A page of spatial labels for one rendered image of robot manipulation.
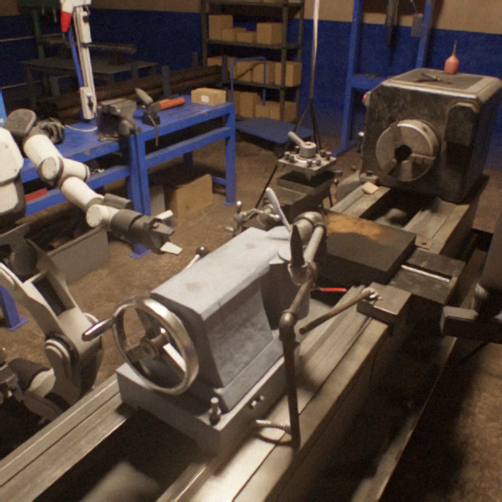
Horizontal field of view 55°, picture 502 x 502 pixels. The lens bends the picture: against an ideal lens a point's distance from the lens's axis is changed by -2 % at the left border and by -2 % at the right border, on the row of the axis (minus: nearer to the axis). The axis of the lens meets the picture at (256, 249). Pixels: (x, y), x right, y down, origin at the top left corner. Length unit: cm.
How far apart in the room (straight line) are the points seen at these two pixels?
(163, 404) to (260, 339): 26
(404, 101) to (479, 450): 157
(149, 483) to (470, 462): 149
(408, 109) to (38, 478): 200
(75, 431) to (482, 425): 183
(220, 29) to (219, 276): 557
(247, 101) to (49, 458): 559
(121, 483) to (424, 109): 189
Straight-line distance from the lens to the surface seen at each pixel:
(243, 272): 109
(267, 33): 613
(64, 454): 121
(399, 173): 224
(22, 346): 292
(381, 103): 242
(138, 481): 127
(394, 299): 157
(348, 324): 150
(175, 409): 112
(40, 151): 172
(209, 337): 101
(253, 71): 627
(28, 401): 214
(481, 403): 262
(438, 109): 234
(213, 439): 109
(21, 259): 179
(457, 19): 568
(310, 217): 143
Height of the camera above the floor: 174
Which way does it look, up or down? 29 degrees down
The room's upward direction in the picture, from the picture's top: 1 degrees clockwise
